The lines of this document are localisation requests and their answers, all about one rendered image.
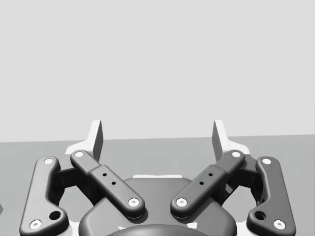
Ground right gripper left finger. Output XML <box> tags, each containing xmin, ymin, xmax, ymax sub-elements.
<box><xmin>19</xmin><ymin>119</ymin><xmax>146</xmax><ymax>236</ymax></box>

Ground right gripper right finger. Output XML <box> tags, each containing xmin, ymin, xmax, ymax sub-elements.
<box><xmin>170</xmin><ymin>119</ymin><xmax>297</xmax><ymax>236</ymax></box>

